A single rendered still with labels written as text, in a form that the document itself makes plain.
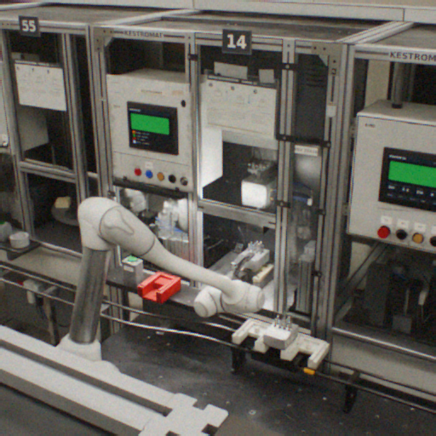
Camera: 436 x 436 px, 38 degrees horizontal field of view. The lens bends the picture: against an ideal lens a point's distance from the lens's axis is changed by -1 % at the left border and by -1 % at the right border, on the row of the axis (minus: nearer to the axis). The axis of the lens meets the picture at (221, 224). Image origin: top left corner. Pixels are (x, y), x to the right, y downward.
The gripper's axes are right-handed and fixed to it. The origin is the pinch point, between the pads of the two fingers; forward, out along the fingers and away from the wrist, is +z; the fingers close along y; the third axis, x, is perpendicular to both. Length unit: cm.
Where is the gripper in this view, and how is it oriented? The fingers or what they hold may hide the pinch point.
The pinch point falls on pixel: (249, 261)
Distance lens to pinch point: 281.2
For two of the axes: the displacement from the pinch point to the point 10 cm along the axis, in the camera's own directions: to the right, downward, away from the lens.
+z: 5.0, -4.2, 7.6
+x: -8.7, -2.0, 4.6
